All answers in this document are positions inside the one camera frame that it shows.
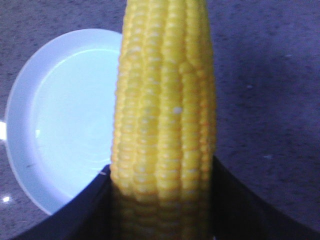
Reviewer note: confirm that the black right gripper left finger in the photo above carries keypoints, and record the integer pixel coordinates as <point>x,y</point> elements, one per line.
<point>86,217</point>

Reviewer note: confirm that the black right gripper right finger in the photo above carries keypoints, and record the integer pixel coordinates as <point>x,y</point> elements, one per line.
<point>239,214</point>

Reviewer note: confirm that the light blue round plate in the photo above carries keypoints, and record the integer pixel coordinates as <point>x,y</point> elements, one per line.
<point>59,116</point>

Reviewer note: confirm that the yellow corn cob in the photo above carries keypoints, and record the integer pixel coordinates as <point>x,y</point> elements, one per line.
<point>164,134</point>

